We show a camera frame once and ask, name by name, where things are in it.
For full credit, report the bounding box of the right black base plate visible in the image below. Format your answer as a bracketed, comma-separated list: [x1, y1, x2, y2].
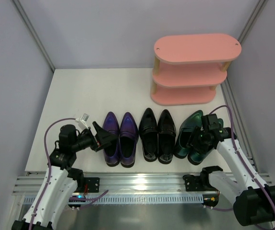
[182, 174, 211, 192]

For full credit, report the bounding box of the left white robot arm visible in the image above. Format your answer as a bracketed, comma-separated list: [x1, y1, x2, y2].
[12, 122, 118, 230]

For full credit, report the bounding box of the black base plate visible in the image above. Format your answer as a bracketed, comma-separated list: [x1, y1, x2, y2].
[75, 177, 100, 193]
[182, 174, 211, 192]

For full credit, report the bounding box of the left aluminium frame post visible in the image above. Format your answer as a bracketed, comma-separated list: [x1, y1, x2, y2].
[11, 0, 56, 72]

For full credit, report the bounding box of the pink three-tier shoe shelf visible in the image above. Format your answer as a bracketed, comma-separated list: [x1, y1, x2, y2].
[151, 33, 242, 106]

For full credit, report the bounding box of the aluminium mounting rail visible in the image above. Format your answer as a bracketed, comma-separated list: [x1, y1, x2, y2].
[12, 172, 275, 195]

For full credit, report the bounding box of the black glossy shoe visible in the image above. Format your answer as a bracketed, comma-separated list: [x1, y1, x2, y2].
[139, 108, 158, 162]
[157, 109, 176, 164]

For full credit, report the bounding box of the purple right shoe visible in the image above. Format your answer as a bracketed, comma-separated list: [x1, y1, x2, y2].
[119, 112, 139, 168]

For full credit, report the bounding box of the aluminium frame post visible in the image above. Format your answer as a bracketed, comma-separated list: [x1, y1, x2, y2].
[11, 0, 56, 72]
[238, 0, 269, 45]

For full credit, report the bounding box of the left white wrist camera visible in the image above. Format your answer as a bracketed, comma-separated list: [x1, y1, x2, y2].
[75, 114, 89, 130]

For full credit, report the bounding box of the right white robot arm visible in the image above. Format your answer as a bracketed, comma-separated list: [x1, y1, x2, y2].
[187, 114, 275, 226]

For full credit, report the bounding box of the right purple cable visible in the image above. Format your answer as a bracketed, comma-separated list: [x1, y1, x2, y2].
[203, 105, 275, 230]

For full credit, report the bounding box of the purple shoe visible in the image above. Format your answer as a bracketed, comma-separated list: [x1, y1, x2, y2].
[103, 112, 120, 167]
[119, 112, 139, 168]

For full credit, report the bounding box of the purple left shoe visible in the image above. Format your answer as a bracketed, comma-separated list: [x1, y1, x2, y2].
[103, 112, 120, 167]

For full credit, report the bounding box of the purple cable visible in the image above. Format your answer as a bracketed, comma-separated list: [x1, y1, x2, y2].
[29, 118, 109, 228]
[203, 105, 275, 230]

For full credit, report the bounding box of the slotted grey cable duct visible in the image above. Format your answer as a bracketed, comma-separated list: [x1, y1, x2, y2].
[23, 194, 204, 205]

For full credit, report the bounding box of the right aluminium frame post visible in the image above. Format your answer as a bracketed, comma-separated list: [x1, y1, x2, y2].
[238, 0, 269, 45]

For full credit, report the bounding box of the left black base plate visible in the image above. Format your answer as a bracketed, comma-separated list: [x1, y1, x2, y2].
[75, 177, 100, 193]

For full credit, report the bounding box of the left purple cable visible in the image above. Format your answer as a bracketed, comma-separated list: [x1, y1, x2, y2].
[29, 118, 109, 228]

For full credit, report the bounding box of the green metallic shoe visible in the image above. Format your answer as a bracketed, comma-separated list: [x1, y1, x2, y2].
[188, 115, 224, 165]
[173, 110, 203, 159]

